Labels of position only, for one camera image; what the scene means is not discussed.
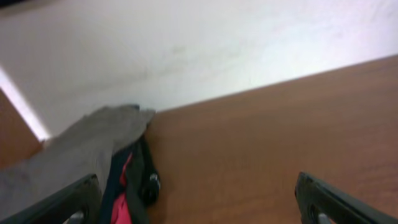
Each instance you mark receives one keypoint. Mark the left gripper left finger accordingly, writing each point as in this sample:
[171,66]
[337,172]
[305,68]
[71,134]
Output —
[82,197]

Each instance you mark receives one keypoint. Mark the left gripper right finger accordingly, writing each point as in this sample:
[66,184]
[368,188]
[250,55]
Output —
[320,202]

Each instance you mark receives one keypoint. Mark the grey shorts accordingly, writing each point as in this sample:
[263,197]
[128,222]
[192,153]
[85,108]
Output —
[86,147]

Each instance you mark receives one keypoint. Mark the navy blue garment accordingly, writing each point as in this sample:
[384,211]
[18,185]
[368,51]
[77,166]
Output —
[112,186]

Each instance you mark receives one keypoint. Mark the red mesh garment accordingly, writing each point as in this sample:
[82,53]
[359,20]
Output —
[120,212]

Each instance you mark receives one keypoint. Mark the black garment with strap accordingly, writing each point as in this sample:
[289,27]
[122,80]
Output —
[142,182]

